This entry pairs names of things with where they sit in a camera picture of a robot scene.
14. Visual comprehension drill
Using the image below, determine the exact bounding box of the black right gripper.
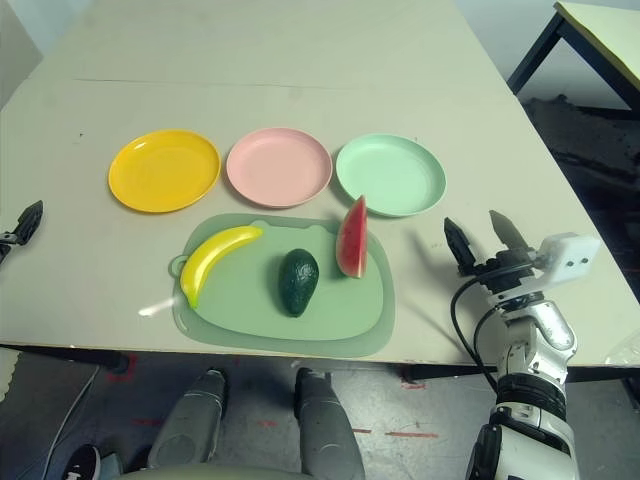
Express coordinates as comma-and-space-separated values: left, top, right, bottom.
443, 209, 547, 308

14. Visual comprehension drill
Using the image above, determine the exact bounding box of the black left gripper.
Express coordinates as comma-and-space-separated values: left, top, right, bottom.
0, 199, 45, 266

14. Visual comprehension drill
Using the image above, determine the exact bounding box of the red watermelon slice toy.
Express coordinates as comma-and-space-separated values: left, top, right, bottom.
335, 194, 369, 279

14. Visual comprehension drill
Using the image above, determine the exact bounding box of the yellow toy banana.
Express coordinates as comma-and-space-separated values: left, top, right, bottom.
180, 225, 265, 310

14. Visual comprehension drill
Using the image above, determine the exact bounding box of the dark green toy avocado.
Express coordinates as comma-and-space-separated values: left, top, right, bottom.
278, 248, 320, 317

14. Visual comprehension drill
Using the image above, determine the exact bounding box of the mint green plastic plate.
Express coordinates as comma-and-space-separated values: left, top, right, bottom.
335, 132, 447, 219

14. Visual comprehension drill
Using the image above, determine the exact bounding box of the yellow plastic plate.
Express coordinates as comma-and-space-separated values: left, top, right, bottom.
107, 128, 222, 215

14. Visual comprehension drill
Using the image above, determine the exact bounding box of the green silicone cutting mat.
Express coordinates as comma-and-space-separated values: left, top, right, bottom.
168, 212, 396, 359

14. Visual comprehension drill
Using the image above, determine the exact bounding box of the clear plastic bag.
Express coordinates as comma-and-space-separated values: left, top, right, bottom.
603, 333, 640, 367

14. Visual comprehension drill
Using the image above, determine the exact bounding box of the pink plastic plate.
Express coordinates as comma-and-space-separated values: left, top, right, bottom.
225, 126, 334, 210

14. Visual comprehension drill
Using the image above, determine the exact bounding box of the grey robot right leg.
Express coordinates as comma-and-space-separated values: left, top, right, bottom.
294, 367, 366, 480

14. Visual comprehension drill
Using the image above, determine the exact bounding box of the grey robot leg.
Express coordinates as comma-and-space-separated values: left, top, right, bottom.
294, 367, 366, 480
147, 368, 226, 471

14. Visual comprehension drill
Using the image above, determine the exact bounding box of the black sneaker with white print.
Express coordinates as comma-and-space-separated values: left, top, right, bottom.
64, 443, 104, 480

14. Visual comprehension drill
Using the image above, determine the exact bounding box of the grey robot left leg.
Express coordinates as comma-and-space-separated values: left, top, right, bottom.
147, 368, 226, 471

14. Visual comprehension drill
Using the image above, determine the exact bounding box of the grey robot torso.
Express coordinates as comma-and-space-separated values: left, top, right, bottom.
112, 462, 311, 480

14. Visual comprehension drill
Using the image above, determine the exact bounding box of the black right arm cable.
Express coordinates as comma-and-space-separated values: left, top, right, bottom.
449, 276, 502, 397

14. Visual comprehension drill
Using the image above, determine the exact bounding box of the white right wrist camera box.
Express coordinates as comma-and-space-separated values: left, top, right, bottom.
537, 231, 603, 286

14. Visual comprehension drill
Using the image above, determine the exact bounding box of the black table frame bar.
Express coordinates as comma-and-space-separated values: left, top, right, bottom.
0, 344, 127, 375
399, 363, 500, 382

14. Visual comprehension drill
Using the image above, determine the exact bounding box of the thin white floor cable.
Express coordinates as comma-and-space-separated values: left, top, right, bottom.
45, 365, 100, 480

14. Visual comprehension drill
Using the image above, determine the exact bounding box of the side table with black frame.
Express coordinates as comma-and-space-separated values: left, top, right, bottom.
507, 0, 640, 121

